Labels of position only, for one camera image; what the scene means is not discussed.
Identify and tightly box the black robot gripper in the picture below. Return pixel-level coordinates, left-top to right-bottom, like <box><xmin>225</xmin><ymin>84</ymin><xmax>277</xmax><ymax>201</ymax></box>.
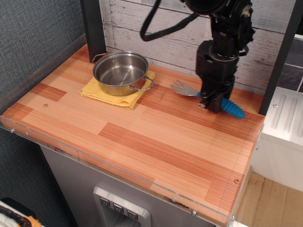
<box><xmin>196</xmin><ymin>40</ymin><xmax>239</xmax><ymax>114</ymax></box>

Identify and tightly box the blue handled metal fork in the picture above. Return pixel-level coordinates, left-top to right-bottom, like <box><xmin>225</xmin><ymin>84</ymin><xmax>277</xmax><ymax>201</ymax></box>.
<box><xmin>170</xmin><ymin>80</ymin><xmax>246</xmax><ymax>119</ymax></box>

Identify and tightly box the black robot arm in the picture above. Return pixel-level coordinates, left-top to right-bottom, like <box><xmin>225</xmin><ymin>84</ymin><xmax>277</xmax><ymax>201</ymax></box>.
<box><xmin>185</xmin><ymin>0</ymin><xmax>255</xmax><ymax>119</ymax></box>

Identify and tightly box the yellow folded cloth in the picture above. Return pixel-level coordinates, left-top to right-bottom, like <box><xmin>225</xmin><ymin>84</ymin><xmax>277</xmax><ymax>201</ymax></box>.
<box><xmin>80</xmin><ymin>78</ymin><xmax>146</xmax><ymax>109</ymax></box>

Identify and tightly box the stainless steel pot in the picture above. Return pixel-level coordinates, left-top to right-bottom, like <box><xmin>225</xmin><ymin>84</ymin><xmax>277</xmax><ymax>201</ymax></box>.
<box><xmin>92</xmin><ymin>52</ymin><xmax>154</xmax><ymax>96</ymax></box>

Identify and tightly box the white ribbed toy sink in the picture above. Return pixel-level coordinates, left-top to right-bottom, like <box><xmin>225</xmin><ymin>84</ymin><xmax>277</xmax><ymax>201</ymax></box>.
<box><xmin>250</xmin><ymin>87</ymin><xmax>303</xmax><ymax>191</ymax></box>

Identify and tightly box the silver dispenser panel with buttons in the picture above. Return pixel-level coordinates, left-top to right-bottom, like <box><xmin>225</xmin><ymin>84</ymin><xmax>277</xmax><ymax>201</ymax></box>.
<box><xmin>93</xmin><ymin>186</ymin><xmax>152</xmax><ymax>227</ymax></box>

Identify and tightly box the clear acrylic table edge guard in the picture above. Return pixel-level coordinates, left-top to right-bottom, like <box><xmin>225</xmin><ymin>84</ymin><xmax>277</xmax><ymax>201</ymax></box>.
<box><xmin>2</xmin><ymin>110</ymin><xmax>264</xmax><ymax>227</ymax></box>

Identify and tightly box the orange and black object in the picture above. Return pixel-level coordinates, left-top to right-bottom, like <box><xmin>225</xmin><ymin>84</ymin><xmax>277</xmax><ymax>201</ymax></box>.
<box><xmin>0</xmin><ymin>198</ymin><xmax>43</xmax><ymax>227</ymax></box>

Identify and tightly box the right dark metal post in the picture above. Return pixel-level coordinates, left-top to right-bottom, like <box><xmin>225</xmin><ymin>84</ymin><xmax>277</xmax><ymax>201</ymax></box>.
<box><xmin>258</xmin><ymin>0</ymin><xmax>303</xmax><ymax>116</ymax></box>

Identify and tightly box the dark metal post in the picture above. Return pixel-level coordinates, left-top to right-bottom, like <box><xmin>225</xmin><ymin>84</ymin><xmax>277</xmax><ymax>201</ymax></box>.
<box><xmin>80</xmin><ymin>0</ymin><xmax>107</xmax><ymax>62</ymax></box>
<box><xmin>258</xmin><ymin>0</ymin><xmax>303</xmax><ymax>116</ymax></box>

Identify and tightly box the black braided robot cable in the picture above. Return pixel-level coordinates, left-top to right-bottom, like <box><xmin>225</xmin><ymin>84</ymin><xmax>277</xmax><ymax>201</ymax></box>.
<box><xmin>140</xmin><ymin>0</ymin><xmax>199</xmax><ymax>43</ymax></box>

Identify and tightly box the left dark metal post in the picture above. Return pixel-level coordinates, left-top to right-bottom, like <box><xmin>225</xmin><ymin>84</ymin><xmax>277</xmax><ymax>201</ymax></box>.
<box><xmin>80</xmin><ymin>0</ymin><xmax>107</xmax><ymax>62</ymax></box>

